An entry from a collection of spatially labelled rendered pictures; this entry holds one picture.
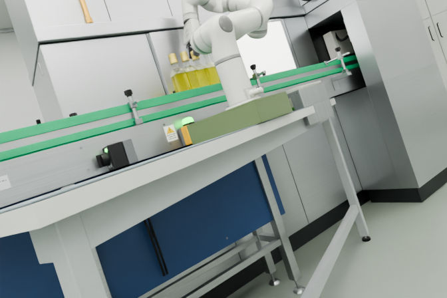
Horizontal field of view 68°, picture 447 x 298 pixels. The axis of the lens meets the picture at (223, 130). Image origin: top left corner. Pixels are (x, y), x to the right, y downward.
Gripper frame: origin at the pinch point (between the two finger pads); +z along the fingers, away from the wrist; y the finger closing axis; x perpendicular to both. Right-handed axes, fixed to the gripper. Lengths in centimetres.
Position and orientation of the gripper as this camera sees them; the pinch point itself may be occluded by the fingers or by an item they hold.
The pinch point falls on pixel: (193, 52)
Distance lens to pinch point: 160.0
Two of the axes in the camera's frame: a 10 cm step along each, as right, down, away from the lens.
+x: 8.5, -0.1, 5.2
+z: 1.0, 9.8, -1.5
